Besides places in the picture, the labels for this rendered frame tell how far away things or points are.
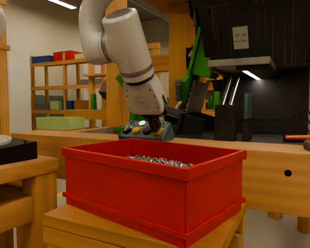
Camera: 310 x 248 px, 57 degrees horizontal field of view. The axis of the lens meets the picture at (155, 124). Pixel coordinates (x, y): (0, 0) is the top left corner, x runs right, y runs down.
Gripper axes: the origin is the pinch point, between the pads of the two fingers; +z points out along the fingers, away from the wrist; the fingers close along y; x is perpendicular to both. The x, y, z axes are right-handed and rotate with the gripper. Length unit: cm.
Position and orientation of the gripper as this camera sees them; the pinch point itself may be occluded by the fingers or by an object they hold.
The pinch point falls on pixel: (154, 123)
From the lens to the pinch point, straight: 81.6
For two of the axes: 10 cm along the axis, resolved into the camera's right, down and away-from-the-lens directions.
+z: 2.6, 7.8, 5.7
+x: 3.7, -6.3, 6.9
